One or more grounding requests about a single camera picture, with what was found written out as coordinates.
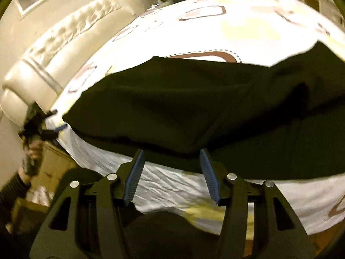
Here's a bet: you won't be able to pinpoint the black pants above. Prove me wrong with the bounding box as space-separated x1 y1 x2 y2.
63 42 344 180

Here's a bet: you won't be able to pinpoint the person left hand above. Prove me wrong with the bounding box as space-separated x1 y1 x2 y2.
18 136 43 185

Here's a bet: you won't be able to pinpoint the cream tufted headboard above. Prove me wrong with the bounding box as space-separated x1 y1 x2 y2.
1 0 145 126

